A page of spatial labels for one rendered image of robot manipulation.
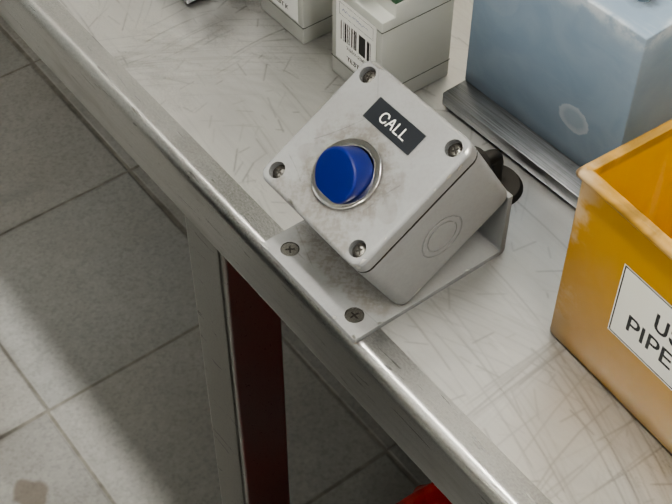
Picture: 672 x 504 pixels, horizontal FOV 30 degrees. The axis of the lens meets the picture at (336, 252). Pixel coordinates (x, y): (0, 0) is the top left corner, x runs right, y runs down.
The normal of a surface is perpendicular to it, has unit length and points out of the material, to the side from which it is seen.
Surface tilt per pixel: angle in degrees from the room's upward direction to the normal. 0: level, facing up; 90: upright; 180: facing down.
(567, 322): 90
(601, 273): 90
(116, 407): 0
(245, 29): 0
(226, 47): 0
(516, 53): 90
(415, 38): 90
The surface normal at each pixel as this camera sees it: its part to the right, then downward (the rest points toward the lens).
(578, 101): -0.78, 0.48
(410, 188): -0.40, -0.34
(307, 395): 0.00, -0.65
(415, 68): 0.61, 0.60
